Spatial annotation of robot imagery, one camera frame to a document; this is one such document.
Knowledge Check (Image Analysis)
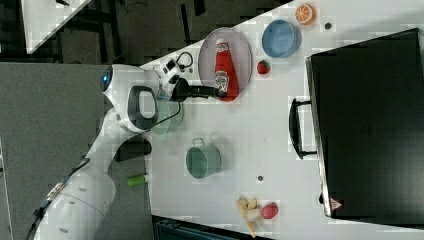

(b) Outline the red felt ketchup bottle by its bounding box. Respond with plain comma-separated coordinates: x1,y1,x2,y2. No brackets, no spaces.
214,38,239,102

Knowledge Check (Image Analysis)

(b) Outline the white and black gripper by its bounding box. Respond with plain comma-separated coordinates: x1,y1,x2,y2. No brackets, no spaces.
154,58,227,102

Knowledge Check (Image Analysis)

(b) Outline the green marker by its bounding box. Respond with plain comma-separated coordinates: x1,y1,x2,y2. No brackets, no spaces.
126,175,147,187

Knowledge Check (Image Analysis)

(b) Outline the green oval colander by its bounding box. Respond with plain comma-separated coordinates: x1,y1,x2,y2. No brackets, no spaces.
151,101,184,140

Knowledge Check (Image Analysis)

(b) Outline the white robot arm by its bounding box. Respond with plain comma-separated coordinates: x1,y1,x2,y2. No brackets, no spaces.
25,59,226,240

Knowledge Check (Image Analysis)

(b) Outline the grey oval plate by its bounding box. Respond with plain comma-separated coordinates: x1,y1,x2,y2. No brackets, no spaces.
198,28,252,97

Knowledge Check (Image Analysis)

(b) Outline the black oven door handle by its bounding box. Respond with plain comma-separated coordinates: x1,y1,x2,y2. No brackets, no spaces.
289,99,317,159

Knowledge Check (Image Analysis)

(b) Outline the toy strawberry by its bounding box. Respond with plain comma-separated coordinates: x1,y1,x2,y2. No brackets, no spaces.
257,60,271,75

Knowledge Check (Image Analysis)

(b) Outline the peeled toy banana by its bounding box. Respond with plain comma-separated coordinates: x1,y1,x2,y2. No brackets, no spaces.
236,197,261,238

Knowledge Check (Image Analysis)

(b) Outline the blue bowl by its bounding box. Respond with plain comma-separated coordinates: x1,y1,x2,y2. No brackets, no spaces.
261,20,302,58

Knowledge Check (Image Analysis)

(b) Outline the orange slice toy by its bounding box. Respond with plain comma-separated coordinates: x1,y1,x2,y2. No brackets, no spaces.
295,3,316,25

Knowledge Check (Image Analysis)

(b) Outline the red toy fruit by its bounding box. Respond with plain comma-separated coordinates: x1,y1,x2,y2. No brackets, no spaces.
261,203,279,219

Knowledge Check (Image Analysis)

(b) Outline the black toaster oven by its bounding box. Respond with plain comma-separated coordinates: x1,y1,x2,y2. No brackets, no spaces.
306,28,424,229

